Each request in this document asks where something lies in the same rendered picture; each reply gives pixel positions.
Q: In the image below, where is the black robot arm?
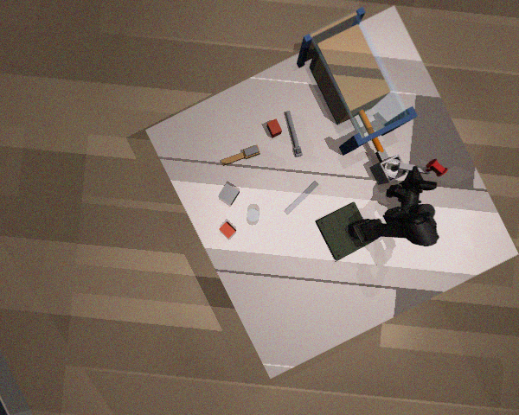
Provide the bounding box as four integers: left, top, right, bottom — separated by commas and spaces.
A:
345, 184, 439, 246

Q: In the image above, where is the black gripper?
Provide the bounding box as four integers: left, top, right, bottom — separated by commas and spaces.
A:
399, 166, 437, 205

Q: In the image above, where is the reddish-brown box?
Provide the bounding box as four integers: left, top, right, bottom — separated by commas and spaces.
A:
219, 222, 236, 238
267, 118, 282, 137

